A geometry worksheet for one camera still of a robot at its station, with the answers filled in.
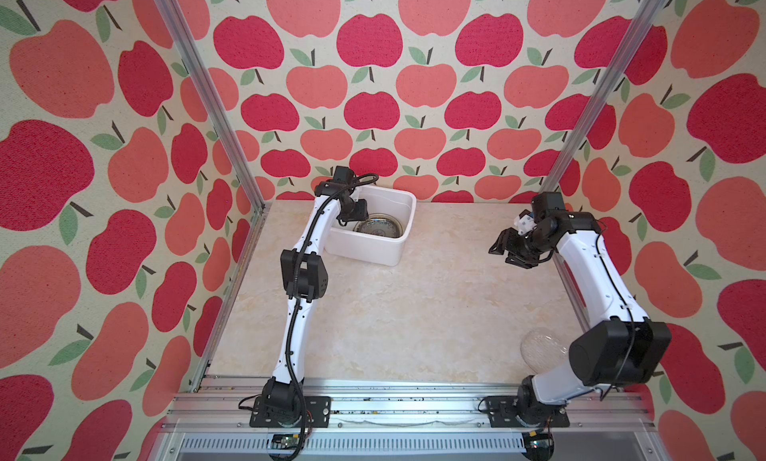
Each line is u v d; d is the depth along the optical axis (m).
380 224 1.08
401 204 1.05
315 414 0.75
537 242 0.66
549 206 0.64
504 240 0.73
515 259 0.72
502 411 0.74
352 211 0.91
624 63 0.80
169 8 0.71
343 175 0.84
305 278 0.66
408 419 0.74
